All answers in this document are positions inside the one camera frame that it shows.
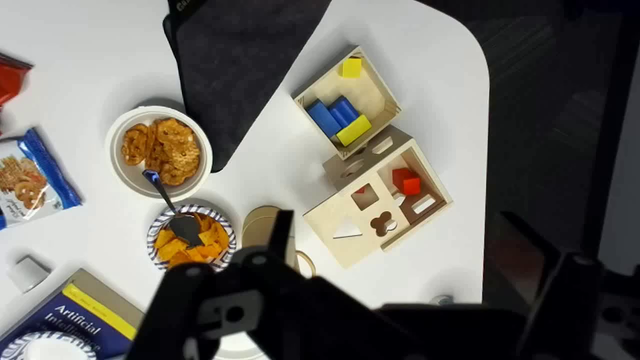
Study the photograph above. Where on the yellow cube block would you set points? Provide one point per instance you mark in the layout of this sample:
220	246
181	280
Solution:
350	67

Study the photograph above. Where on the brown pretzel chips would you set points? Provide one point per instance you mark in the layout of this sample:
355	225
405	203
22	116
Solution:
173	150

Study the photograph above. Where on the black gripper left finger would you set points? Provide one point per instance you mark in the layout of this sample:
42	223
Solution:
193	313

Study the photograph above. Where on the red block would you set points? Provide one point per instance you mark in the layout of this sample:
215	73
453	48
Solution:
406	180

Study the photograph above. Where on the blue and white snack bag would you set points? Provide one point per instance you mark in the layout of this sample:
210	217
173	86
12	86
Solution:
27	180

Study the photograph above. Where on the beige water bottle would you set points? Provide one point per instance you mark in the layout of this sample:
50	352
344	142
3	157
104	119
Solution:
258	226

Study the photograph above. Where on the white bowl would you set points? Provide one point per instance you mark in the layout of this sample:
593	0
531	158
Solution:
130	180

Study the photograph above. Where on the patterned paper plate stack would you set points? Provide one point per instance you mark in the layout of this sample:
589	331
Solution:
41	347

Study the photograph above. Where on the blue block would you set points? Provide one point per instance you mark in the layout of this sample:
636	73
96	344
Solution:
326	119

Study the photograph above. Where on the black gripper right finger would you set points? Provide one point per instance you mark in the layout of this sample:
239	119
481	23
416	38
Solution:
572	300

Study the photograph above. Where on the long yellow block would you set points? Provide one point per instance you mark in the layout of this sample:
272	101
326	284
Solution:
352	130

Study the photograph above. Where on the orange cheese crackers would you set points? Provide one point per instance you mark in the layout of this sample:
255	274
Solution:
170	251

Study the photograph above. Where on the blue book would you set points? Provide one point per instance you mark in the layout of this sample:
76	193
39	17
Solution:
80	316

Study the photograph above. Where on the red chips bag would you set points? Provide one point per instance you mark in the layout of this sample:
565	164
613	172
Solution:
10	81

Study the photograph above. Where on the dark grey cloth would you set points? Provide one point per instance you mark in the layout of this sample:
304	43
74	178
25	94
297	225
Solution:
241	67

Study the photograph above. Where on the wooden shape sorter cube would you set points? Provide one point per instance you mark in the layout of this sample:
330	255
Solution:
340	223

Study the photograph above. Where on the open wooden box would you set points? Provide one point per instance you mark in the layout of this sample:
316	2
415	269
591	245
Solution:
377	90

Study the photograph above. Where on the patterned bowl of orange snacks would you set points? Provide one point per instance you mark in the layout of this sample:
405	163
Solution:
154	226

